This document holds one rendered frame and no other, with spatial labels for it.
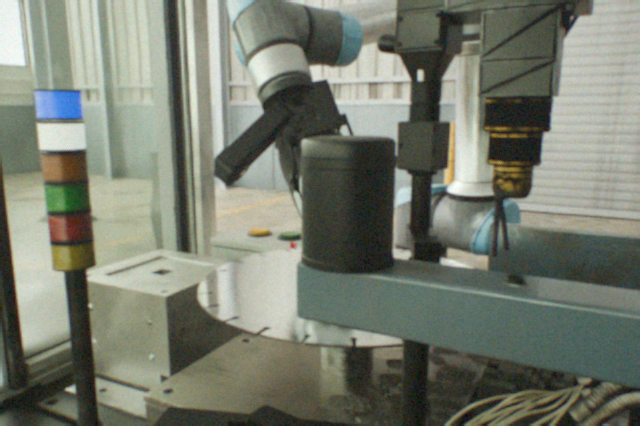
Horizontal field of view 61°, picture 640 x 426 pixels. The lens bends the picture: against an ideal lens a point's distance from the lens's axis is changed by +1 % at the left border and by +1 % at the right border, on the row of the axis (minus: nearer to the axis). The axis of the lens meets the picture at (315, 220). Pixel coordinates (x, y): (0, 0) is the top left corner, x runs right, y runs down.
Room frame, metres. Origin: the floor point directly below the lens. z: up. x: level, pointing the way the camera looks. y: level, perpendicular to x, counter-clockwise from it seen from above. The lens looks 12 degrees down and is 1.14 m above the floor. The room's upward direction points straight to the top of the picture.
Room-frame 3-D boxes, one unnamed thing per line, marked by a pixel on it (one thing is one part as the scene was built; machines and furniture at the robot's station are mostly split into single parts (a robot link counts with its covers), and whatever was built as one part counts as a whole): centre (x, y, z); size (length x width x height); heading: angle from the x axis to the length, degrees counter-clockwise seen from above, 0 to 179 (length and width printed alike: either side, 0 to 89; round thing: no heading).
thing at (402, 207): (1.16, -0.24, 0.91); 0.13 x 0.12 x 0.14; 40
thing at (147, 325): (0.78, 0.23, 0.82); 0.18 x 0.18 x 0.15; 62
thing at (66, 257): (0.58, 0.27, 0.98); 0.05 x 0.04 x 0.03; 152
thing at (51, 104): (0.58, 0.27, 1.14); 0.05 x 0.04 x 0.03; 152
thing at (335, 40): (0.81, 0.00, 1.24); 0.11 x 0.11 x 0.08; 40
